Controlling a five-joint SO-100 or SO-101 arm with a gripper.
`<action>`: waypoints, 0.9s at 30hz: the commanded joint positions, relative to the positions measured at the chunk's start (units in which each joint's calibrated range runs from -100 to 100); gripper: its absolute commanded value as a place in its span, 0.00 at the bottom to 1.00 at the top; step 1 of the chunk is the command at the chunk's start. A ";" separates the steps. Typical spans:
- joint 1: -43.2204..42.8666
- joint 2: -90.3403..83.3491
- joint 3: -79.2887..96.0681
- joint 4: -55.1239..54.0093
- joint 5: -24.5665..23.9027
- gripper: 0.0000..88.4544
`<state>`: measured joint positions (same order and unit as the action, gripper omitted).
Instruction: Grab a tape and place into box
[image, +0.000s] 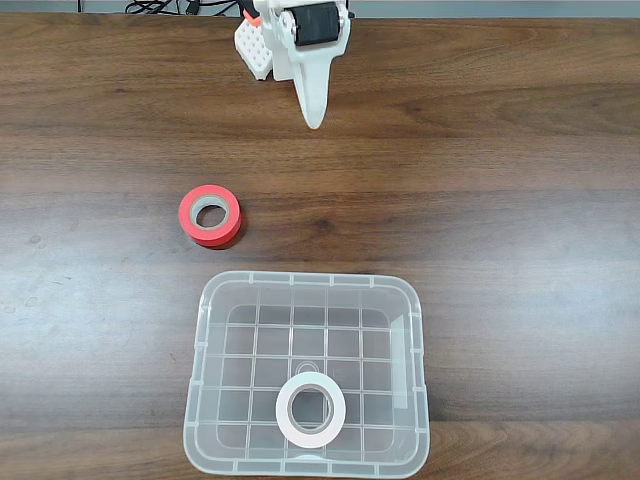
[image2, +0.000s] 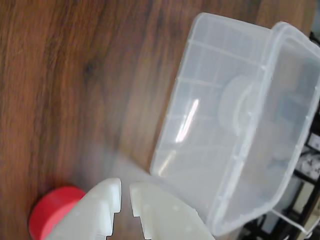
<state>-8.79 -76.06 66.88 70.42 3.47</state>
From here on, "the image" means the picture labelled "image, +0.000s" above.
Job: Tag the orange clamp piece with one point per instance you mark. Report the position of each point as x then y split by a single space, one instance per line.
253 17

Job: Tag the white tape roll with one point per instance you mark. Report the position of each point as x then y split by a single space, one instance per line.
285 410

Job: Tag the clear plastic storage box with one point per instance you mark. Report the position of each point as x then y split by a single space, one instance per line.
225 450

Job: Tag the red tape roll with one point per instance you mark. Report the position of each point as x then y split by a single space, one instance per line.
190 220

